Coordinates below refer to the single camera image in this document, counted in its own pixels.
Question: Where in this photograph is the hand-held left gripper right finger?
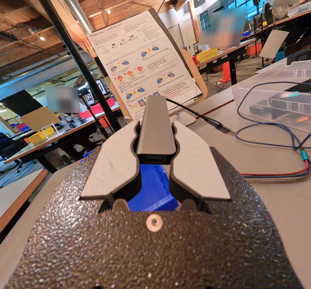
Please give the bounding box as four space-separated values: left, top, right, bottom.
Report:
169 121 232 204

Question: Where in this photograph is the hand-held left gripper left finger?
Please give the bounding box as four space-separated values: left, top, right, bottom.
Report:
80 121 142 204

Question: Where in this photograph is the black hub cable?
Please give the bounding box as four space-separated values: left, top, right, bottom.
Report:
166 98 236 137

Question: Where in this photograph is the grey USB hub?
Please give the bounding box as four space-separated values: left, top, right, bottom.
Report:
136 95 177 165

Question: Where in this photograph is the clear plastic bin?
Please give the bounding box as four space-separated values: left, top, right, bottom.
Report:
230 60 311 133

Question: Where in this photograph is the blue braided multi-plug cable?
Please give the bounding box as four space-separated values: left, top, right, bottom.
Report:
236 82 311 179

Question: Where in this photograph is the grey desk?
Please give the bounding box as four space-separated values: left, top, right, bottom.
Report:
0 87 311 289

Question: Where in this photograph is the blue plastic bin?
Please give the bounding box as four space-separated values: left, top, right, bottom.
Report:
83 148 179 213

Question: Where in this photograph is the red plastic bin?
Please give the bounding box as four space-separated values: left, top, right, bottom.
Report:
79 98 120 120

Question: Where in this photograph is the black and white marker tag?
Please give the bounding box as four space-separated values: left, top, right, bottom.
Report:
85 88 96 105
95 79 108 95

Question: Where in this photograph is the background work table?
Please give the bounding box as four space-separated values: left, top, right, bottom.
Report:
4 114 122 174

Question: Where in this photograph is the yellow plastic bin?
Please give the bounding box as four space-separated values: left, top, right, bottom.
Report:
26 126 56 144

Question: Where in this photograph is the small wooden display board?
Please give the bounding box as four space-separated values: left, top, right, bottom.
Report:
21 107 60 132

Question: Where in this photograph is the printed instruction sheet on stand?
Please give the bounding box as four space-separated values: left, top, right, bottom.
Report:
93 8 208 127

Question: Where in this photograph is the orange traffic cone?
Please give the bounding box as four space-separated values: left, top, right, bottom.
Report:
220 61 232 83

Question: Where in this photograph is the white table with wood edge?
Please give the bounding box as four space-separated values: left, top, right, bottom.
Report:
0 168 48 233

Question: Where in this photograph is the black office chair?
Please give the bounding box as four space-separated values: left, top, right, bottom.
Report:
0 132 25 173

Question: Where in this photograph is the stack of yellow bins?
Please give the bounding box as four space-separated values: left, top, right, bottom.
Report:
196 48 219 64

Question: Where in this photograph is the black stand pole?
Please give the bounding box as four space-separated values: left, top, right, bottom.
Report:
25 0 122 134

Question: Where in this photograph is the orange crate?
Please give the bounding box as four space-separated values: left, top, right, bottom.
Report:
247 42 263 57

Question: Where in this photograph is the white sign board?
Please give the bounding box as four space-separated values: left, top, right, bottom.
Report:
259 29 289 59

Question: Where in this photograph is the black case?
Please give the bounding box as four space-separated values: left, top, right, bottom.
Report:
284 38 311 64

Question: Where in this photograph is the silver ventilation duct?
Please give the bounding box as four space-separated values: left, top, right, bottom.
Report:
42 0 95 34

